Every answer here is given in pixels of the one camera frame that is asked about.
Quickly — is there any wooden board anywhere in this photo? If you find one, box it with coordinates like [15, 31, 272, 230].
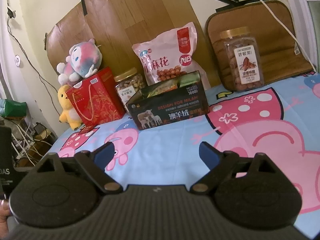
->
[44, 0, 222, 88]

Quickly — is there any gold lid pecan jar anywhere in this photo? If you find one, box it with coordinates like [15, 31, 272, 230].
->
[220, 27, 264, 92]

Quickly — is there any yellow duck plush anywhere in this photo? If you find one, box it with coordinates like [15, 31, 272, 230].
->
[57, 85, 82, 131]

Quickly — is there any pink blue plush toy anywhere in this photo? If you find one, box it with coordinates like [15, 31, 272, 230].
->
[56, 38, 103, 86]

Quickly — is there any gold lid cashew jar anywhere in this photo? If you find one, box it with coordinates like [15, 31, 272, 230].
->
[114, 67, 146, 114]

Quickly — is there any pink snack bag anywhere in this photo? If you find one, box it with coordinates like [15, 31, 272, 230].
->
[132, 22, 211, 90]

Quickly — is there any person's left hand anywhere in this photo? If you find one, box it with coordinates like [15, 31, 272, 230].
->
[0, 199, 10, 238]

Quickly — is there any black wall cable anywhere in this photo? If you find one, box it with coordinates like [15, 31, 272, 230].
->
[6, 7, 62, 117]

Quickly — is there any small red packet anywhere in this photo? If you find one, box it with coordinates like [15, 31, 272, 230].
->
[79, 126, 99, 134]

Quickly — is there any black sheep print box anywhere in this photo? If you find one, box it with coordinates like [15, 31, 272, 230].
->
[126, 71, 209, 130]

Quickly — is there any brown seat cushion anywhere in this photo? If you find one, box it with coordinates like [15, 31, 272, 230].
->
[205, 1, 313, 91]

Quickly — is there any green bag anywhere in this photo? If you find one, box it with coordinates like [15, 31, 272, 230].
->
[0, 99, 27, 119]

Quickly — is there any red gift bag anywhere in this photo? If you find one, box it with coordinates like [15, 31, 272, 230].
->
[66, 67, 126, 127]

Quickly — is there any peppa pig bed sheet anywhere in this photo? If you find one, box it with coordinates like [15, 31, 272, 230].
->
[51, 72, 319, 238]

